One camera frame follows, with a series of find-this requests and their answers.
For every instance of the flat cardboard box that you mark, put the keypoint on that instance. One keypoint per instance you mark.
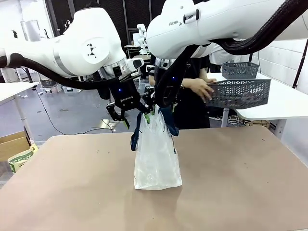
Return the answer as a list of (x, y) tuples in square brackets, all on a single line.
[(260, 124)]

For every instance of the person in black shirt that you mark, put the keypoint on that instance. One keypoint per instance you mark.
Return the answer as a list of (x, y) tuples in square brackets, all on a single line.
[(192, 115)]

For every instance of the large gray plastic basket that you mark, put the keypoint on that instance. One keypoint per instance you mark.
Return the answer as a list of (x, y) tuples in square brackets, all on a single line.
[(240, 93)]

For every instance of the black stand pole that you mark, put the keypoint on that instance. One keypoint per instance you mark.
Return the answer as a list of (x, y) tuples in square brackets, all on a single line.
[(300, 63)]

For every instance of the gray metal panel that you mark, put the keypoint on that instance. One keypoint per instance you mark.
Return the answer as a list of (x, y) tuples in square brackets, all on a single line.
[(30, 31)]

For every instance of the small gray plastic basket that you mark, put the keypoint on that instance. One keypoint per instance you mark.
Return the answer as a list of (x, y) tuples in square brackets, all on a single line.
[(240, 69)]

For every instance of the person's right hand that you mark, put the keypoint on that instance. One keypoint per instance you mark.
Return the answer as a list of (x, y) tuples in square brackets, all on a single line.
[(202, 87)]

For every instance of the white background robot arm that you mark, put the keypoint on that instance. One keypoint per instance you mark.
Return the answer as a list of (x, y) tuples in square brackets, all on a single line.
[(142, 36)]

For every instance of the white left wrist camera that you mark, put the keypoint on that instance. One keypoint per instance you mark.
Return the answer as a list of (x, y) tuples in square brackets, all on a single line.
[(137, 63)]

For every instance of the white side table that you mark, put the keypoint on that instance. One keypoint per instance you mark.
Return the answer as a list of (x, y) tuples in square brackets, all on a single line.
[(284, 108)]

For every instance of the white desk with leg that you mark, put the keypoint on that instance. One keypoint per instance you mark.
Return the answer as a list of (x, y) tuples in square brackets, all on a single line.
[(12, 91)]

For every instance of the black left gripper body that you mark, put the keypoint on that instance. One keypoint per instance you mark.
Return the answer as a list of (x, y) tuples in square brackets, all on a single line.
[(126, 97)]

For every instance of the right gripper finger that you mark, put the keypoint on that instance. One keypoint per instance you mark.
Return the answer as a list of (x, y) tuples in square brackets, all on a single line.
[(150, 91), (149, 102)]

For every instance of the person's right forearm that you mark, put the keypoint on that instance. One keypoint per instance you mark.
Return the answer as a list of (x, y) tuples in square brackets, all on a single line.
[(188, 84)]

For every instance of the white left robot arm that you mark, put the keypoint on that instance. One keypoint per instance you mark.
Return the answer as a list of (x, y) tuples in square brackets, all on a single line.
[(84, 43)]

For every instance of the brown cardboard box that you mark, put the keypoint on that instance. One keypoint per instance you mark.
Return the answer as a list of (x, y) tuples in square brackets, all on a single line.
[(12, 146)]

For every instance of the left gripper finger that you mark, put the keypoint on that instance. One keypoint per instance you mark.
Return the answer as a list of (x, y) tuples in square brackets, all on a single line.
[(145, 113), (113, 113)]

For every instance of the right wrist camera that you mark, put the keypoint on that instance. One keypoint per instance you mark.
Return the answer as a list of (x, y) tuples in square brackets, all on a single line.
[(164, 64)]

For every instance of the green and white printed carton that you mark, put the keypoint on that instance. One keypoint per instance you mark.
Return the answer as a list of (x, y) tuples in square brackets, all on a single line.
[(21, 158)]

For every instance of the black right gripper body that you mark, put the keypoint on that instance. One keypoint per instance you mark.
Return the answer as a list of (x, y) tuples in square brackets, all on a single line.
[(169, 91)]

